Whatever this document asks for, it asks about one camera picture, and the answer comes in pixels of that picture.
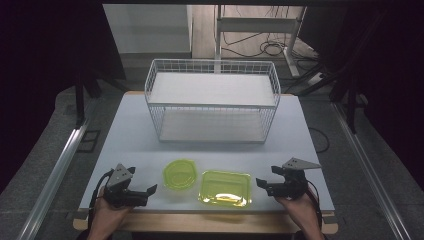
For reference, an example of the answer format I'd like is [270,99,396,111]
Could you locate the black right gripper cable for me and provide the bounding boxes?
[306,180,324,231]

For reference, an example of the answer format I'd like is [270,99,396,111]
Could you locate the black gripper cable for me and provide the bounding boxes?
[306,180,324,231]
[87,168,115,231]

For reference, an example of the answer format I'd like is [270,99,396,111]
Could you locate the white metal desk frame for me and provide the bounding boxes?
[214,4,308,79]

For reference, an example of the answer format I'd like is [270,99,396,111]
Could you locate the person's right hand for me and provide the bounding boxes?
[274,189,322,235]

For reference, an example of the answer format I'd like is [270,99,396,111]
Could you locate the white power strip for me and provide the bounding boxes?
[305,70,325,87]

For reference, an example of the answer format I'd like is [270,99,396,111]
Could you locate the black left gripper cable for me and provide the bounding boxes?
[87,168,115,231]

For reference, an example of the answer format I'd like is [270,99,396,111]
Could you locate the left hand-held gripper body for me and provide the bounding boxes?
[102,163,150,208]

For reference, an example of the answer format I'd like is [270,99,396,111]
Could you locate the person's left hand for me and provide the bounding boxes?
[88,194,135,235]

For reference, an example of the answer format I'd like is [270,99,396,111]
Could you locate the aluminium rail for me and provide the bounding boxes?
[16,99,98,240]
[331,101,413,240]

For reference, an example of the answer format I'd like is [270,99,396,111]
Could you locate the round green plastic container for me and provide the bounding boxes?
[162,158,199,192]

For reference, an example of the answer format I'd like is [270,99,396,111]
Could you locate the white wire basket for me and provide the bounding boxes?
[144,58,282,145]

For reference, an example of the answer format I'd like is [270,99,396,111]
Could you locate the rectangular green plastic container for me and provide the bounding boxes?
[198,169,253,208]

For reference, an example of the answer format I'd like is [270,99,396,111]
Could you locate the black metal stand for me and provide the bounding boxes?
[73,64,103,130]
[328,71,369,134]

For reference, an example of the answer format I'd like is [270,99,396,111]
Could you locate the black floor cables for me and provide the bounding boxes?
[221,31,319,62]

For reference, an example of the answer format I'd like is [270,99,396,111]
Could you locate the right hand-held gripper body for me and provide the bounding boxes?
[265,157,322,202]

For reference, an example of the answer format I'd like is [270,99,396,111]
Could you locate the dark curtain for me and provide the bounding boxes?
[0,0,127,195]
[298,3,424,191]

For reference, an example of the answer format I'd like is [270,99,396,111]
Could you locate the black looped floor cable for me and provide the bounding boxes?
[308,126,331,155]

